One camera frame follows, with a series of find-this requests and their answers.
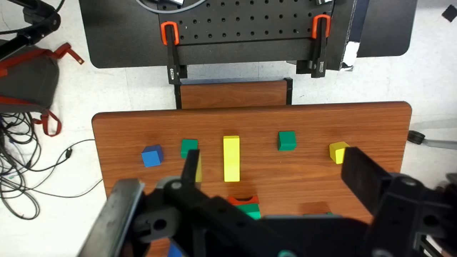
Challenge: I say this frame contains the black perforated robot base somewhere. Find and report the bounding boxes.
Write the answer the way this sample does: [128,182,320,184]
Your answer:
[78,0,417,70]

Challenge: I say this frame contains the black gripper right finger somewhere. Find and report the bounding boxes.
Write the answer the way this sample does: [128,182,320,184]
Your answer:
[341,147,457,257]

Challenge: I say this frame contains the orange arch block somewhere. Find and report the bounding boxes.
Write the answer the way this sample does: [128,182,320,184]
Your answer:
[227,194,258,206]

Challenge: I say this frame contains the yellow cube block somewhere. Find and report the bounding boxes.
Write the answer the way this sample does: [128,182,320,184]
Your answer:
[328,142,348,164]

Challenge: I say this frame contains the left orange clamp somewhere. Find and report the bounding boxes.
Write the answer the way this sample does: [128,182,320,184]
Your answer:
[160,22,180,46]

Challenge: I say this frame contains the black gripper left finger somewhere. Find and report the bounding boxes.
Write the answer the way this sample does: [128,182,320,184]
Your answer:
[165,150,267,257]

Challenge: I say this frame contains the green wedge block left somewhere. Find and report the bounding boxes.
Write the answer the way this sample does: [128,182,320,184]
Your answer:
[180,139,198,159]

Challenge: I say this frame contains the green rectangular block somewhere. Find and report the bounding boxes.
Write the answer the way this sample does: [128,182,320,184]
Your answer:
[238,204,261,220]

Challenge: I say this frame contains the red and grey bag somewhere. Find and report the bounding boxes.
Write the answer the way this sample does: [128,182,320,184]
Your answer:
[0,43,84,137]

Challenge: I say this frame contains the long yellow block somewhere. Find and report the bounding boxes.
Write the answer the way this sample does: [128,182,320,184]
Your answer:
[223,136,241,183]

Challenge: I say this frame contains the black cables on floor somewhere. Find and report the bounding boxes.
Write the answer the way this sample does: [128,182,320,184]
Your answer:
[0,112,104,222]

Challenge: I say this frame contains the green wedge block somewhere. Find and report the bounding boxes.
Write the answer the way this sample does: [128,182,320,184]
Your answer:
[180,139,198,159]
[277,132,297,152]

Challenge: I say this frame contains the blue cube block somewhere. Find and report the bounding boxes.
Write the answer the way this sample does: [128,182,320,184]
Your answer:
[141,145,163,167]

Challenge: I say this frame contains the right orange clamp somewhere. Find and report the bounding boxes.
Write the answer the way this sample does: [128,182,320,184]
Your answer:
[311,15,331,40]

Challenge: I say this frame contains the green wedge block right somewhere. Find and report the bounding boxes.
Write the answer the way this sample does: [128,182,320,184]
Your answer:
[277,132,297,152]

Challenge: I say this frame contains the orange clamp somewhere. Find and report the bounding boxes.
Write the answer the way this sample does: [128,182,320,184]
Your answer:
[311,15,331,40]
[160,22,180,46]

